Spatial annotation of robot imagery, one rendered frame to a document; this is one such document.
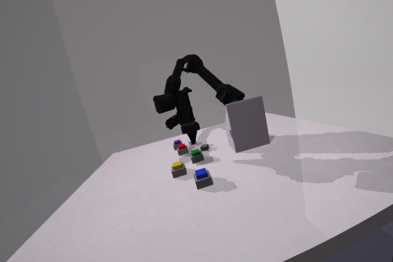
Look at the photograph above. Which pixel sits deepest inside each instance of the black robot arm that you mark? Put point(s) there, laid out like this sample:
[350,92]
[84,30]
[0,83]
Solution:
[173,97]

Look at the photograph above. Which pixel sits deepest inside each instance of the blue button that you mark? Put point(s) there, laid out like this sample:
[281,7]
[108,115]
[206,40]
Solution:
[203,178]

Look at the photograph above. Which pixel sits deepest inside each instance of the red button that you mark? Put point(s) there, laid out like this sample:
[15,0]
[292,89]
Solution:
[182,149]

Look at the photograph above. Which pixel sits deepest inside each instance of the yellow button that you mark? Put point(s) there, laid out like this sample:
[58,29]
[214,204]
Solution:
[178,169]

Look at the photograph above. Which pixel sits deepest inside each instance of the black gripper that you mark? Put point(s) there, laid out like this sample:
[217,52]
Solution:
[189,126]

